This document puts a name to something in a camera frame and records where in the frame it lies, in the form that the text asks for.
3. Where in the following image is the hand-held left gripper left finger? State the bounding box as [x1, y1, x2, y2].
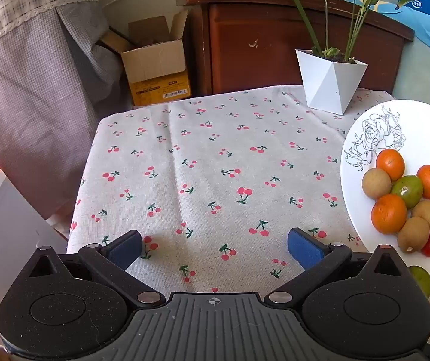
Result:
[30, 230, 165, 305]

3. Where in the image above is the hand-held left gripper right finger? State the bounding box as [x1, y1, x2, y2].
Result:
[265, 227, 403, 305]

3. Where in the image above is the white plate with rose drawing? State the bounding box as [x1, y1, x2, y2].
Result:
[340, 100, 430, 292]

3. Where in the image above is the brown round fruit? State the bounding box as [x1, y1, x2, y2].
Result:
[361, 168, 392, 200]
[411, 199, 430, 230]
[397, 217, 430, 253]

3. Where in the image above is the white box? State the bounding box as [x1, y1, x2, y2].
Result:
[0, 156, 69, 347]

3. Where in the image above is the green reddish fruit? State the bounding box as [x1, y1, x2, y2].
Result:
[391, 175, 424, 210]

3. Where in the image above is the green lime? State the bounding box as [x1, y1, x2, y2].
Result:
[408, 265, 430, 298]

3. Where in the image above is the cherry print tablecloth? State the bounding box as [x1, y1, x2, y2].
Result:
[66, 85, 430, 311]

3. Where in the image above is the white faceted plant pot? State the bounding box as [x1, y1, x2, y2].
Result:
[295, 49, 368, 115]

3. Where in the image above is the open cardboard box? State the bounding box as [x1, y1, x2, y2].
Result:
[100, 9, 193, 106]

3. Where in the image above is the plaid fabric cover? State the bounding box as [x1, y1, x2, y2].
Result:
[0, 0, 133, 221]

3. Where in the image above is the grey-green sofa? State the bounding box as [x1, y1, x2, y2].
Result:
[393, 39, 430, 102]

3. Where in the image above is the brown wooden cabinet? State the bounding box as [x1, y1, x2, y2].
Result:
[185, 0, 414, 96]

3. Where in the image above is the sofa with blue cover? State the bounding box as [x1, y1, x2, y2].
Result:
[331, 0, 430, 61]

